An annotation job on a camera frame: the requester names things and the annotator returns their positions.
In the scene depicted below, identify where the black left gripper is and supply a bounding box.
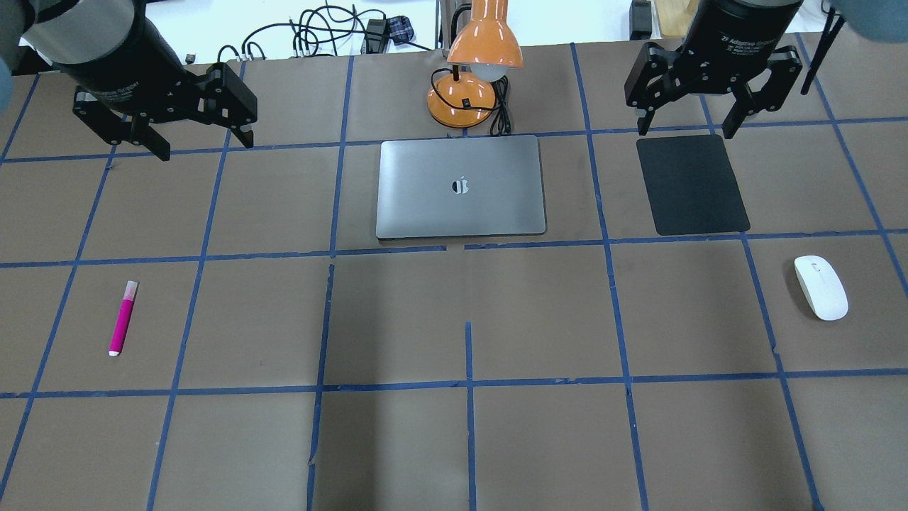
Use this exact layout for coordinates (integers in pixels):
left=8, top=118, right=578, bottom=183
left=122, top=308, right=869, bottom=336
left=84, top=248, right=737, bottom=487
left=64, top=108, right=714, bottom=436
left=52, top=14, right=258, bottom=162

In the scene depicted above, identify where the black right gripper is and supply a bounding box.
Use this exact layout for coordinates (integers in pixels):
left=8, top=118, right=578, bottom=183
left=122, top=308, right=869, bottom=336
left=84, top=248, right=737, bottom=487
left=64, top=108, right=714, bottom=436
left=624, top=1, right=803, bottom=140

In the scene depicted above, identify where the pink highlighter pen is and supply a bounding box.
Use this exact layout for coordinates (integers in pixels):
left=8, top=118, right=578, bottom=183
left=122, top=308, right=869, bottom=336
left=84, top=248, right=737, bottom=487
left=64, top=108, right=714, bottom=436
left=108, top=280, right=139, bottom=357

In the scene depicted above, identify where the white computer mouse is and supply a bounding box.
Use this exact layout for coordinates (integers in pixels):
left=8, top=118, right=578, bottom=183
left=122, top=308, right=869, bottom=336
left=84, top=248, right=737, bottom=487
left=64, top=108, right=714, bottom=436
left=794, top=255, right=849, bottom=322

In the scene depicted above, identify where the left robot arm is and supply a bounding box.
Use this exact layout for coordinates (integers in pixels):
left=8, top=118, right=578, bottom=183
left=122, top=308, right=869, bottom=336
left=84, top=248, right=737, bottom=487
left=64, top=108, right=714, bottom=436
left=2, top=1, right=258, bottom=161

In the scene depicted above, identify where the black mousepad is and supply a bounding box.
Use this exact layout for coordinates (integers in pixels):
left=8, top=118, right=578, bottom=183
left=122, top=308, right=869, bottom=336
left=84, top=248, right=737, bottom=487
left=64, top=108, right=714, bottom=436
left=635, top=135, right=751, bottom=236

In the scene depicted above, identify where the black power adapter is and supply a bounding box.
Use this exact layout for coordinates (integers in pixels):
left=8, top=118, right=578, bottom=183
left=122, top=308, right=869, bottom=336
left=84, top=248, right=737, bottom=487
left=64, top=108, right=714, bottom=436
left=360, top=18, right=389, bottom=55

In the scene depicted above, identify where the grey closed laptop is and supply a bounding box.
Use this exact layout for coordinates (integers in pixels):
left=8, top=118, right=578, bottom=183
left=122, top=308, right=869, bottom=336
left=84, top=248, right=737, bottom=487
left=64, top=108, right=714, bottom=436
left=375, top=135, right=547, bottom=240

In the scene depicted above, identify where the black cable bundle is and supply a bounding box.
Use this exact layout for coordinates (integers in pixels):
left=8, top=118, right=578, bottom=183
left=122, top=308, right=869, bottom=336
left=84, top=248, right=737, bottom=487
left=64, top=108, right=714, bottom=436
left=216, top=6, right=435, bottom=63

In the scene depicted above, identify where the black lamp power cable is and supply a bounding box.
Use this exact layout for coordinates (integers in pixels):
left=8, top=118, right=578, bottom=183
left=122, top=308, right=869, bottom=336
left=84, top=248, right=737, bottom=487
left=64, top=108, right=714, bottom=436
left=431, top=65, right=514, bottom=137

